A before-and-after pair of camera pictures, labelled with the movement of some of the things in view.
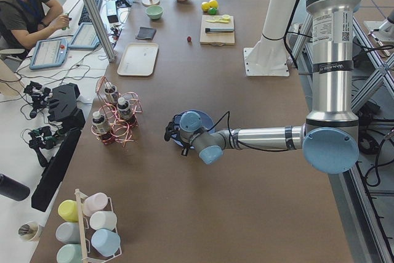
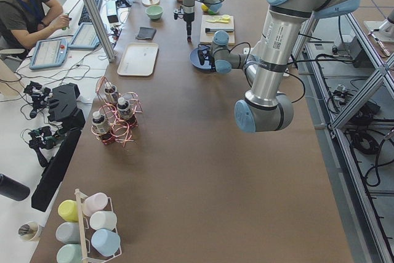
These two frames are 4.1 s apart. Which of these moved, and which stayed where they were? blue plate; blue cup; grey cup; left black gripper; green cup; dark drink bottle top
Moved: blue plate; left black gripper
Stayed: green cup; dark drink bottle top; blue cup; grey cup
